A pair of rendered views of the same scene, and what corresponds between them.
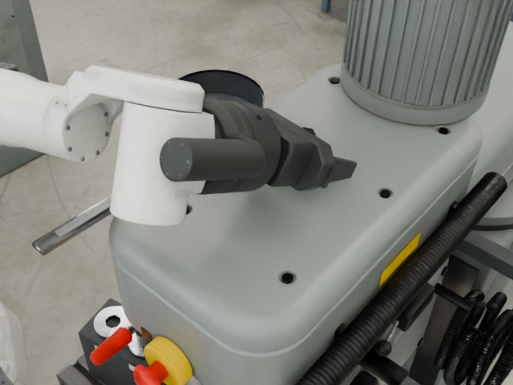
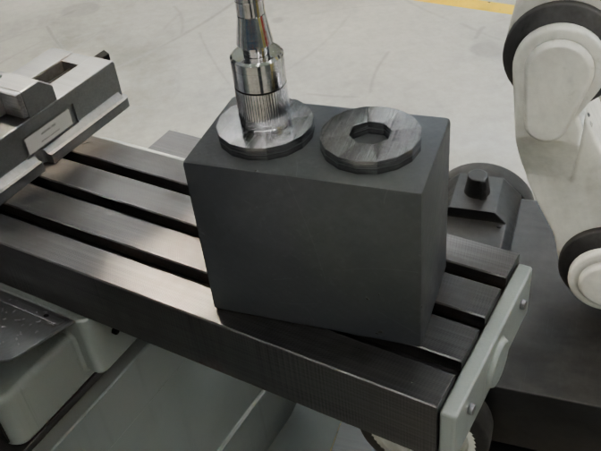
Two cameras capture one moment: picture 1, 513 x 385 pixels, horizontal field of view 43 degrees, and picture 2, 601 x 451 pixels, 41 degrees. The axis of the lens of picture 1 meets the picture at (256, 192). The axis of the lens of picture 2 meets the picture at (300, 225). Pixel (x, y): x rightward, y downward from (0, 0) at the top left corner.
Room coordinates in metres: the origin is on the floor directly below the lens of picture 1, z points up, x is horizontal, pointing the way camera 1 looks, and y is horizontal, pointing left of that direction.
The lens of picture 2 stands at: (1.49, 0.20, 1.52)
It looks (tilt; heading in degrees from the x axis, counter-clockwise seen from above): 39 degrees down; 175
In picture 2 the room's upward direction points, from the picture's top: 7 degrees counter-clockwise
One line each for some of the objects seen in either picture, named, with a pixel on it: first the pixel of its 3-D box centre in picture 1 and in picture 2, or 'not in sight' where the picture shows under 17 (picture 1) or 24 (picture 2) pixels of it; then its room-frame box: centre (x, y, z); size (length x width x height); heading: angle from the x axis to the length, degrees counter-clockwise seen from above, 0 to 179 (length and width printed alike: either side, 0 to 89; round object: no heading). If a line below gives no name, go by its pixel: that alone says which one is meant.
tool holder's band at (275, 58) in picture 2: not in sight; (257, 57); (0.85, 0.24, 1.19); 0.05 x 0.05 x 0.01
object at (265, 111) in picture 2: (146, 332); (261, 92); (0.85, 0.24, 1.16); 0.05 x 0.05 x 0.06
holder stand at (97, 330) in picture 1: (134, 354); (324, 213); (0.87, 0.28, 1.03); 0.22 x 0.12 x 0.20; 61
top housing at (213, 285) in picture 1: (304, 213); not in sight; (0.58, -0.06, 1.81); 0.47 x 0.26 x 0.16; 141
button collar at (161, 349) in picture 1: (168, 362); not in sight; (0.39, 0.09, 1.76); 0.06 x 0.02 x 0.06; 51
